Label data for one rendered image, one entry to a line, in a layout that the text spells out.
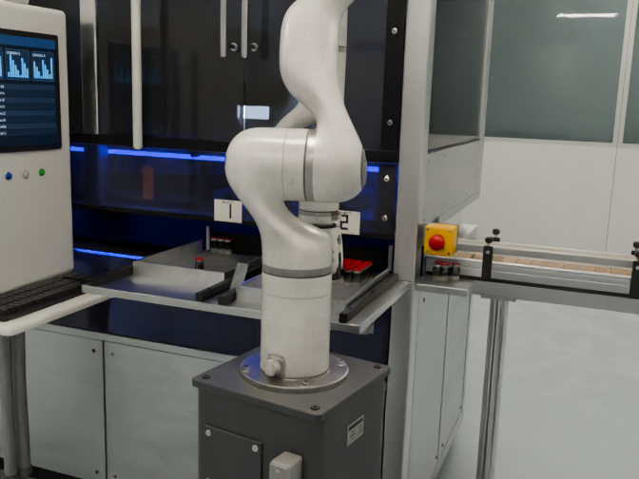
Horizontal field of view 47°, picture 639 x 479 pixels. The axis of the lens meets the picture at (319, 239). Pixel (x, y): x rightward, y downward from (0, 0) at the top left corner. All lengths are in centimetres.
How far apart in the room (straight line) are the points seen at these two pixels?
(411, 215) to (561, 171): 461
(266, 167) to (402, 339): 88
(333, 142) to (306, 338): 33
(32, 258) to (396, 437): 110
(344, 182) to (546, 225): 535
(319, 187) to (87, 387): 146
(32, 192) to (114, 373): 62
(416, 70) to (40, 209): 108
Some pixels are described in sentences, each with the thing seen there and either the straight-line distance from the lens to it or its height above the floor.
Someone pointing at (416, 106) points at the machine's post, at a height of 132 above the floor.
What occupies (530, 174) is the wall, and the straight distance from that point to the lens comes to 642.
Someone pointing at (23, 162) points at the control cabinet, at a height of 114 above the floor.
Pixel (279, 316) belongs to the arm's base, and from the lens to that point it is 121.
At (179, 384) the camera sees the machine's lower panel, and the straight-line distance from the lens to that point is 225.
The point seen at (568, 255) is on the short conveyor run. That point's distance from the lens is 194.
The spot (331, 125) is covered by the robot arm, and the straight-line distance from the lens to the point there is 117.
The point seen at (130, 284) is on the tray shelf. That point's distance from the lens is 181.
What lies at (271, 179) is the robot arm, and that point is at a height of 120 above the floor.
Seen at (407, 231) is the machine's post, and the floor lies 101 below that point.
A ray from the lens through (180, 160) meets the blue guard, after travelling 209.
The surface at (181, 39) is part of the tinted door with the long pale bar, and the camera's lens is 210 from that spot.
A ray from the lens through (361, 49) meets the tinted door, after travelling 187.
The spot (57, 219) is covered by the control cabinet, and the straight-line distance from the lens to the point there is 220.
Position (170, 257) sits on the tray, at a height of 89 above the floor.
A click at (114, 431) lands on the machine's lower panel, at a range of 245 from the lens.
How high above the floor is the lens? 133
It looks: 11 degrees down
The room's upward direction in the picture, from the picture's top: 2 degrees clockwise
